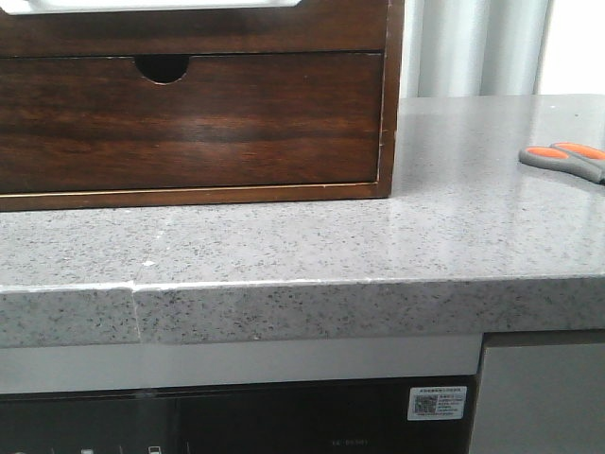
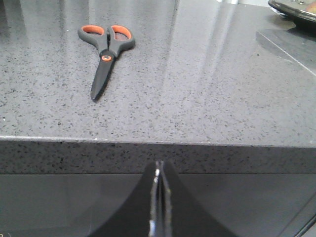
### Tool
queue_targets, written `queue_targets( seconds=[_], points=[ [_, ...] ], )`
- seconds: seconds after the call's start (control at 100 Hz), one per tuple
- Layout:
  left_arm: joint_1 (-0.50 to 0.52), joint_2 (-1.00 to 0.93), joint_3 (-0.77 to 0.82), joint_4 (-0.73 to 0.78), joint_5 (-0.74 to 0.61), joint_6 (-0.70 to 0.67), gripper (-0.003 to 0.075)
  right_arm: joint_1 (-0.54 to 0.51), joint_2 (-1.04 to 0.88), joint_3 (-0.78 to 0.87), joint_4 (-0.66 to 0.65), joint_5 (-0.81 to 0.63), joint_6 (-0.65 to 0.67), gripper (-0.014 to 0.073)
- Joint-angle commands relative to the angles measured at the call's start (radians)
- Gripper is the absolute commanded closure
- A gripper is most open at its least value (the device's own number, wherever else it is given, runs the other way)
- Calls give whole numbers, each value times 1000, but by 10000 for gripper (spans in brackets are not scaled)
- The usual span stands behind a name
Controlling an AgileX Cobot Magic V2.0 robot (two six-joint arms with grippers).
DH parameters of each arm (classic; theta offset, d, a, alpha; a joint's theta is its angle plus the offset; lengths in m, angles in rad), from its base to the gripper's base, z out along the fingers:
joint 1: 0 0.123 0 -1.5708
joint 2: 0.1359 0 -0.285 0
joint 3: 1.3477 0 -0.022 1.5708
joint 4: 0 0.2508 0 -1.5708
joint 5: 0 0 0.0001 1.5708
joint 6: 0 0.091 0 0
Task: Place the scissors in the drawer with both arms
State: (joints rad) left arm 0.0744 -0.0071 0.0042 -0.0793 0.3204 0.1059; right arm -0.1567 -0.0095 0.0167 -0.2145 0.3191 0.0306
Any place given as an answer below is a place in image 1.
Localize dark wooden drawer cabinet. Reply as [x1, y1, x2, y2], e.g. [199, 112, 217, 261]
[1, 1, 404, 211]

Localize grey cabinet door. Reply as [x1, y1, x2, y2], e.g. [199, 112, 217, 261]
[470, 330, 604, 453]

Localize white QR code sticker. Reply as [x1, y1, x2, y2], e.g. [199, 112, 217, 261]
[406, 386, 468, 421]

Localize white tray on cabinet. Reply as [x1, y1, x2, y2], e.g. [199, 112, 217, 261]
[1, 0, 301, 15]

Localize white curtain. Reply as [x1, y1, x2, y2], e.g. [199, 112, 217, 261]
[400, 0, 552, 98]

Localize black glass dishwasher front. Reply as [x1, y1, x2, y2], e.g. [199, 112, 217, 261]
[1, 375, 476, 453]

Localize grey orange handled scissors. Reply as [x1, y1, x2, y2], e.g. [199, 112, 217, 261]
[518, 142, 604, 184]

